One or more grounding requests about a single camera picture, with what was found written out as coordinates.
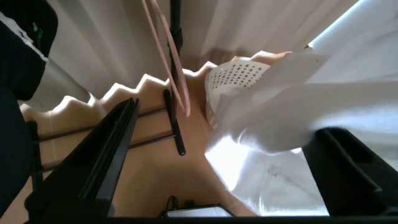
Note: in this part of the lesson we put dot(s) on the white laundry basket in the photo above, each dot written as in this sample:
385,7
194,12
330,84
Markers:
236,74

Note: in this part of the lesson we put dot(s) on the black clothes rack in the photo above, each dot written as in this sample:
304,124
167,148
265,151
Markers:
175,31

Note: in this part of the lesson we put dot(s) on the black shorts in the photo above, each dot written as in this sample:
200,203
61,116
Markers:
15,140

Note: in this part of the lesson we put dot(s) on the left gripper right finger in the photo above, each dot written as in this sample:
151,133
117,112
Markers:
351,180

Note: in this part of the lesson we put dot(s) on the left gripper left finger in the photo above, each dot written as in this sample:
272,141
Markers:
68,186

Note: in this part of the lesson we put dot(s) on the beige curtain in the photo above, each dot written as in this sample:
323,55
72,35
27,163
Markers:
109,37

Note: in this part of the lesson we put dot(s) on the pink clothes hanger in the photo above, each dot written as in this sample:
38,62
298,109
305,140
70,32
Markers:
180,77

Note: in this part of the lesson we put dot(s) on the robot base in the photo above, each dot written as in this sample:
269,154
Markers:
199,212

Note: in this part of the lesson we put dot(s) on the white garment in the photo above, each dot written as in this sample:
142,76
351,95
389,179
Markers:
295,109

